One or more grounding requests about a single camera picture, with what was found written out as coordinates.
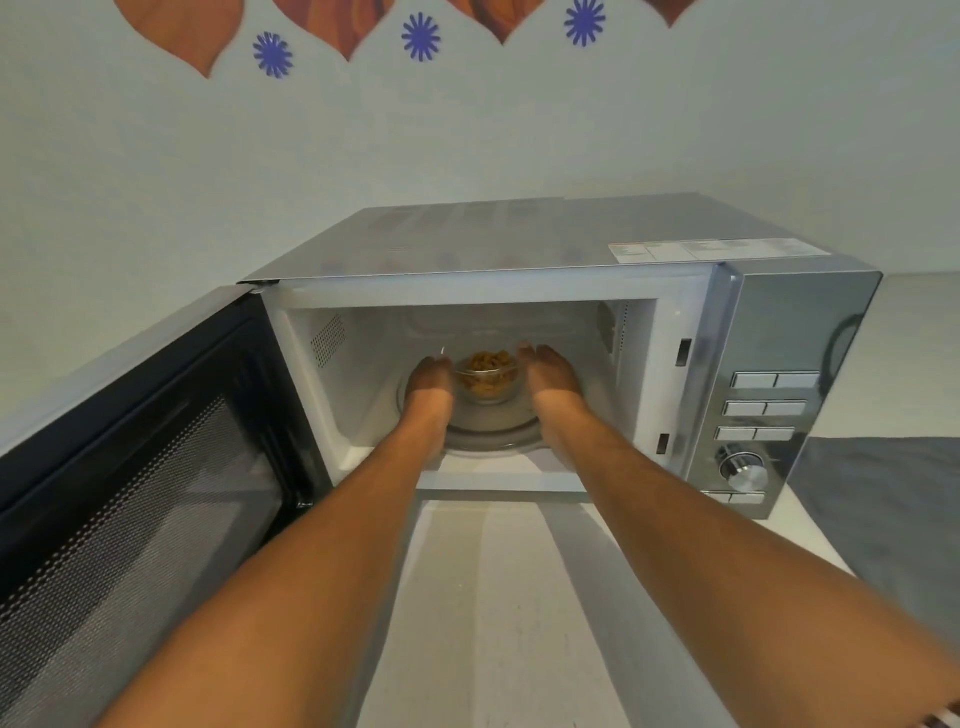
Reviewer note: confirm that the person's left hand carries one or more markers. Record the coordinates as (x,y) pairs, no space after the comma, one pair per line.
(429,381)

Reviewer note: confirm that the glass microwave turntable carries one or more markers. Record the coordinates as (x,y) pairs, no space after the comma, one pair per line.
(491,431)

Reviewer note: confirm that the person's right hand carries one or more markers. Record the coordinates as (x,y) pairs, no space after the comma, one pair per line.
(553,372)

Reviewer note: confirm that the silver microwave oven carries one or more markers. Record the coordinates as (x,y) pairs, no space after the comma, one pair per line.
(570,337)

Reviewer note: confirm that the person's right fingers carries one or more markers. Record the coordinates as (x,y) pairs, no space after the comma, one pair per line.
(534,354)

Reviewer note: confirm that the person's right forearm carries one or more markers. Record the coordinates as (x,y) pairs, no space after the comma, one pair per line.
(720,577)

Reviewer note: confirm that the person's left forearm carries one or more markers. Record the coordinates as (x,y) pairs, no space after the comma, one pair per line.
(292,577)

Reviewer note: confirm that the glass bowl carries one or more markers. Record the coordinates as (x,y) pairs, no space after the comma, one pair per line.
(489,377)

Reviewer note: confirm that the brown leaf wall decal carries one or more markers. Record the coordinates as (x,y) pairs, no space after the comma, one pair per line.
(499,13)
(337,21)
(180,26)

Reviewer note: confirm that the silver microwave knob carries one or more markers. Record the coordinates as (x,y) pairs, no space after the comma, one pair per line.
(742,471)

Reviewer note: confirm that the grey cloth mat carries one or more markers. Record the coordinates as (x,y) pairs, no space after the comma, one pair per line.
(889,517)

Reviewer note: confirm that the person's left fingers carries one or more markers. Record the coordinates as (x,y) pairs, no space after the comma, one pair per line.
(437,362)

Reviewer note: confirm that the black microwave door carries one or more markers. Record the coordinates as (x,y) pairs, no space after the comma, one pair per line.
(142,517)

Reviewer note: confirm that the brown food pieces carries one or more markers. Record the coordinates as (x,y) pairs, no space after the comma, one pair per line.
(486,364)

